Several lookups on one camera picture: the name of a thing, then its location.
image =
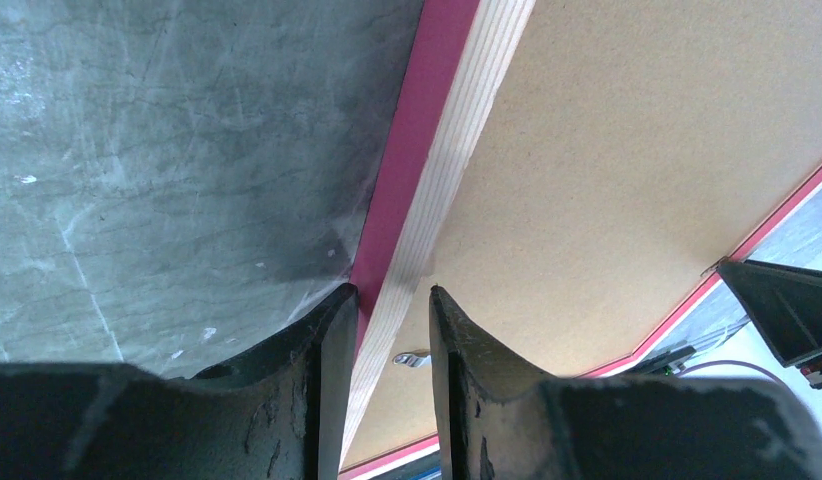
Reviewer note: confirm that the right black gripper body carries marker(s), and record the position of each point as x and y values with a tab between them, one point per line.
676	363

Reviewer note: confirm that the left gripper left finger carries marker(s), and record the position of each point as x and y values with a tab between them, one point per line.
274	411

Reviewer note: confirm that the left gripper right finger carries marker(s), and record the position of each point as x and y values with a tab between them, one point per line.
501	417

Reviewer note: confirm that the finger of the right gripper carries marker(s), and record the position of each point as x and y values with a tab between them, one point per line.
783	302

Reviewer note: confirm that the brown cardboard backing board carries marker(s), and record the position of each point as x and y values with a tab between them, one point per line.
616	166

